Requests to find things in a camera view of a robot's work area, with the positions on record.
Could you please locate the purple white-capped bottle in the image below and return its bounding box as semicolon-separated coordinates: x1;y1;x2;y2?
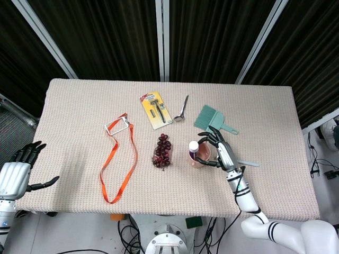
188;140;200;162

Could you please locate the white frame post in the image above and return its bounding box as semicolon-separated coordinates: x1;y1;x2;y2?
11;0;79;79
154;0;171;83
235;0;292;85

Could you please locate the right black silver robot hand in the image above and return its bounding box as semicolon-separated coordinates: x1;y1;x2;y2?
195;125;246;173

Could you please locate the orange lanyard ribbon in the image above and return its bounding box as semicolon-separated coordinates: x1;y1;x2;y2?
100;113;139;205

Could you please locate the yellow razor blister pack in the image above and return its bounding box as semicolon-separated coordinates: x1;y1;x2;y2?
139;90;174;131

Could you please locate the pink ribbed cup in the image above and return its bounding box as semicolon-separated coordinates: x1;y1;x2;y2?
188;142;213;170

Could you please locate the light blue toothbrush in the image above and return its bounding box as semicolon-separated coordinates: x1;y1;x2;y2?
236;159;261;168

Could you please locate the dark red grape bunch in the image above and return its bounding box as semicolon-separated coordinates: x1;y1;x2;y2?
151;133;173;172

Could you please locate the metal spoon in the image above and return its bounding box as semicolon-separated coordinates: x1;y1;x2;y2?
173;94;190;123

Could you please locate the beige waffle table cloth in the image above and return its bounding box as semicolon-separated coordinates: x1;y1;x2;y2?
15;78;320;221

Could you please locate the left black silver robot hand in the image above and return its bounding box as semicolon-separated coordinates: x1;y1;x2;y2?
0;140;60;199

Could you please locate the green block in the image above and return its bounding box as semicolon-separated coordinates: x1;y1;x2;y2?
185;216;203;230

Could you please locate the black floor cable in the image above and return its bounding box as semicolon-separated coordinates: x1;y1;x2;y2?
307;131;335;179

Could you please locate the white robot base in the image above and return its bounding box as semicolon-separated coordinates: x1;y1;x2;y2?
127;213;212;254

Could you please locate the teal hand brush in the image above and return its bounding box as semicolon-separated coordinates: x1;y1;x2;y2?
194;104;239;136

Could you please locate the clear badge holder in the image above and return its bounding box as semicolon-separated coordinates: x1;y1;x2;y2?
103;116;131;136

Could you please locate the black pleated curtain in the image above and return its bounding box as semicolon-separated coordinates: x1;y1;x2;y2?
167;0;278;84
27;0;161;81
242;0;339;130
0;0;70;117

